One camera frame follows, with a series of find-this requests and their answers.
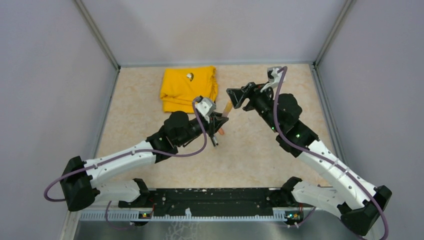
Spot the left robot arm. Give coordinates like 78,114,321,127
59,110,229,212

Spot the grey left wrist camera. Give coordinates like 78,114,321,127
194,96,216,123

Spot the yellow folded shirt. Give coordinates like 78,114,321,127
159,66,219,114

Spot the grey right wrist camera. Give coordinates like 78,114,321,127
260,66,288,93

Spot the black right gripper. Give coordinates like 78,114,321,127
227,80,282,133

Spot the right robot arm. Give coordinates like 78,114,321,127
226,82,392,238

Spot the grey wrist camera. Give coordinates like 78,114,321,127
194,96,216,123
260,66,288,93

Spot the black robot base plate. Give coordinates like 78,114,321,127
118,178,312,228

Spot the pink highlighter pen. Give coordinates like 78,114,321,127
221,100,233,118

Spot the white marker pen black tip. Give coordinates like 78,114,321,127
211,135,219,147

